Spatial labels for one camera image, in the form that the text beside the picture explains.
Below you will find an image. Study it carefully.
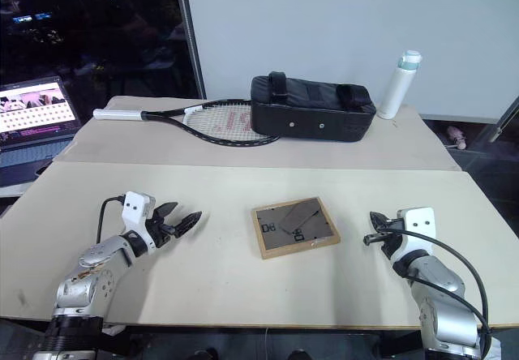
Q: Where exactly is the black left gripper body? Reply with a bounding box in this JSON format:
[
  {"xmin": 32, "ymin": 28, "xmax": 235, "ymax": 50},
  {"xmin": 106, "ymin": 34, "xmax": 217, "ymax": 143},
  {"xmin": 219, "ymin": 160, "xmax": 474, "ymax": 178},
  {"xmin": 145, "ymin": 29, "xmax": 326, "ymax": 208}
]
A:
[{"xmin": 144, "ymin": 212, "xmax": 180, "ymax": 249}]

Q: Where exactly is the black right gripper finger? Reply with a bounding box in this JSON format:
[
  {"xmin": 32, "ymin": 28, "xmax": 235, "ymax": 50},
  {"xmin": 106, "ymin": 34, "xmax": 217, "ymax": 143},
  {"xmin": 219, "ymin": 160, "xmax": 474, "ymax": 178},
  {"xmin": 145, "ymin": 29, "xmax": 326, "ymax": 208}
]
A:
[
  {"xmin": 362, "ymin": 231, "xmax": 388, "ymax": 248},
  {"xmin": 369, "ymin": 211, "xmax": 391, "ymax": 231}
]

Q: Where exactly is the black padded bag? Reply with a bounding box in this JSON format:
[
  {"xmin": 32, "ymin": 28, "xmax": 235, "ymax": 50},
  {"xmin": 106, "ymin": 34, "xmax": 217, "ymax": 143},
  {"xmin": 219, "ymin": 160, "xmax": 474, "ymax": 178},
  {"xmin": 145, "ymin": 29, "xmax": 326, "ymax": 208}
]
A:
[{"xmin": 249, "ymin": 71, "xmax": 379, "ymax": 144}]

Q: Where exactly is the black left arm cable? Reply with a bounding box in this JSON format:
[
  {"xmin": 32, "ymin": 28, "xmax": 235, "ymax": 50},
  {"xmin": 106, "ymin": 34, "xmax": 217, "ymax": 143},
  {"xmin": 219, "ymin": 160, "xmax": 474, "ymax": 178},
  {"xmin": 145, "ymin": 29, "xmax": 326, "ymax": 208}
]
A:
[{"xmin": 96, "ymin": 195, "xmax": 125, "ymax": 244}]

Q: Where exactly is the white partition board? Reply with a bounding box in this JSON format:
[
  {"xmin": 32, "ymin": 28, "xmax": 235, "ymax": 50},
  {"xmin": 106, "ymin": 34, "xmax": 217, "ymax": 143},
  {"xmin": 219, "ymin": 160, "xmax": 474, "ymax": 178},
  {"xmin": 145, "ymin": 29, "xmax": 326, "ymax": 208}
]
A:
[{"xmin": 182, "ymin": 0, "xmax": 519, "ymax": 125}]

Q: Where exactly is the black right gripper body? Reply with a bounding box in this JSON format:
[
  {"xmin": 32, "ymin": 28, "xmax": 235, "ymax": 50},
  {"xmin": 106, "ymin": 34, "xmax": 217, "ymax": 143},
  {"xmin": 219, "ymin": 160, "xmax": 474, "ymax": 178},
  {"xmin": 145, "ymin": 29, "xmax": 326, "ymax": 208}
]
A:
[{"xmin": 380, "ymin": 216, "xmax": 406, "ymax": 260}]

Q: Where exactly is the grey metal partition post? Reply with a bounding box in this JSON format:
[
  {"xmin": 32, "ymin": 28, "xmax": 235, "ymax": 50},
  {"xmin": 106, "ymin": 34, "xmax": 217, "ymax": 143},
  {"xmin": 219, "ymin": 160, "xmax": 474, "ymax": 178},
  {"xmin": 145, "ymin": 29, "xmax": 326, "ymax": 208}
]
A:
[{"xmin": 173, "ymin": 0, "xmax": 208, "ymax": 99}]

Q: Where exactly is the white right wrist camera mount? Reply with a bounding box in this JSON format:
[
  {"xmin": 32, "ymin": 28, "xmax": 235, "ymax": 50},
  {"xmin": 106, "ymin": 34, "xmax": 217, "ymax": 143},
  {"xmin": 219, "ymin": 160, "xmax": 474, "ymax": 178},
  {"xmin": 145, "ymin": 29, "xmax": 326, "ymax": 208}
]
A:
[{"xmin": 394, "ymin": 206, "xmax": 437, "ymax": 260}]

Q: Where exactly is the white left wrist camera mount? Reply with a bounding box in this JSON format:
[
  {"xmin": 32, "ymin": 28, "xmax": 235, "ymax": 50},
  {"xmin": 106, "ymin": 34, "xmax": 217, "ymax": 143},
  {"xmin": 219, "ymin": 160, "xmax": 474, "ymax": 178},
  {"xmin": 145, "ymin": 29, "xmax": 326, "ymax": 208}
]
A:
[{"xmin": 120, "ymin": 191, "xmax": 157, "ymax": 255}]

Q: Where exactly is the open laptop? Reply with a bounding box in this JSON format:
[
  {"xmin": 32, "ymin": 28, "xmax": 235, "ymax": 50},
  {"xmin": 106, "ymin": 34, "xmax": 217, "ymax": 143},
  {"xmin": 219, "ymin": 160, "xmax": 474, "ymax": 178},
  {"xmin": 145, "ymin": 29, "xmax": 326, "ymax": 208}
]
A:
[{"xmin": 0, "ymin": 75, "xmax": 79, "ymax": 187}]

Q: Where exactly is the black tennis racket white grip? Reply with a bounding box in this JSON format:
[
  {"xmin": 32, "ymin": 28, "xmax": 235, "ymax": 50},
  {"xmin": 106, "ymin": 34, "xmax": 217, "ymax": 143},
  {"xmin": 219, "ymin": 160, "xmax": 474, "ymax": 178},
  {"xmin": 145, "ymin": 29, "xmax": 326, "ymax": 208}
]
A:
[{"xmin": 92, "ymin": 98, "xmax": 282, "ymax": 149}]

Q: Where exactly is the pink object on floor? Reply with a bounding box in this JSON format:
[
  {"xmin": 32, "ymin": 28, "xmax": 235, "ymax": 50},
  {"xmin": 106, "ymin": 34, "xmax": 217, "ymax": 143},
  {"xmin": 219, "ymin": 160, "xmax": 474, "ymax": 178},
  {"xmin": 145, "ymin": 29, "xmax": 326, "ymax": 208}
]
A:
[{"xmin": 446, "ymin": 125, "xmax": 468, "ymax": 151}]

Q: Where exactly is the white water bottle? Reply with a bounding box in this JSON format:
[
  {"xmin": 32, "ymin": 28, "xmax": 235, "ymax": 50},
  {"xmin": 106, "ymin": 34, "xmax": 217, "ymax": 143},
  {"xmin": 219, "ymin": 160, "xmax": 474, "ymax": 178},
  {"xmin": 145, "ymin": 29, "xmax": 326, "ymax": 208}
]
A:
[{"xmin": 377, "ymin": 49, "xmax": 424, "ymax": 121}]

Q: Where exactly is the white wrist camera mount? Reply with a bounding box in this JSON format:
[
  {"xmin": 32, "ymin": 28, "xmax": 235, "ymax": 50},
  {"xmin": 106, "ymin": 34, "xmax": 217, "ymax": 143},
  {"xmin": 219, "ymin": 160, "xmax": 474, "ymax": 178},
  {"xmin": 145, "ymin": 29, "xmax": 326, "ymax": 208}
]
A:
[
  {"xmin": 394, "ymin": 206, "xmax": 437, "ymax": 260},
  {"xmin": 120, "ymin": 191, "xmax": 157, "ymax": 255}
]

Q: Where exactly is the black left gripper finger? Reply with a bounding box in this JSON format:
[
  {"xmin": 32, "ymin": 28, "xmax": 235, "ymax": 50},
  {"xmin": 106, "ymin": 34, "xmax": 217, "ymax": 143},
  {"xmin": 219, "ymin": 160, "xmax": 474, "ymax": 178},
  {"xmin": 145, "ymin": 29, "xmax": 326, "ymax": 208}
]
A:
[
  {"xmin": 173, "ymin": 211, "xmax": 204, "ymax": 238},
  {"xmin": 155, "ymin": 201, "xmax": 179, "ymax": 221}
]

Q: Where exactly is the wooden picture frame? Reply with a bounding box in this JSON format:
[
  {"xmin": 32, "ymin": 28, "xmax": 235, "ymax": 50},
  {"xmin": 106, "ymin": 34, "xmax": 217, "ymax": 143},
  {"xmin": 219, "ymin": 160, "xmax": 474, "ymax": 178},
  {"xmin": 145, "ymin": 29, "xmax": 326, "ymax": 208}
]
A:
[{"xmin": 250, "ymin": 195, "xmax": 341, "ymax": 261}]

